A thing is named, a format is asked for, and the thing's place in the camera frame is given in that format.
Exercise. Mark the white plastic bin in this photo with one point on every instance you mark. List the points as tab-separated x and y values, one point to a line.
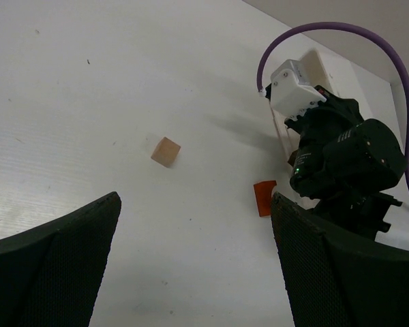
319	66

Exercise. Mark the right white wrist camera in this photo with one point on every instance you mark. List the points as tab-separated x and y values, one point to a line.
290	92

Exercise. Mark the orange arch block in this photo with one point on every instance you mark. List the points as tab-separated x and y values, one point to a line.
263	194

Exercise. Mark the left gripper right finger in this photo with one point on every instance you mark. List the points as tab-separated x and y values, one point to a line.
334	277

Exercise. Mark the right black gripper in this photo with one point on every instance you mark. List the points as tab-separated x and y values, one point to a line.
345	162

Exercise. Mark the small light wood cube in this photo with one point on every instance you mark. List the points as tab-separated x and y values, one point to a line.
166	151

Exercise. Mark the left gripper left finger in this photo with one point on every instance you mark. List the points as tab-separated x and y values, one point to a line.
50	275

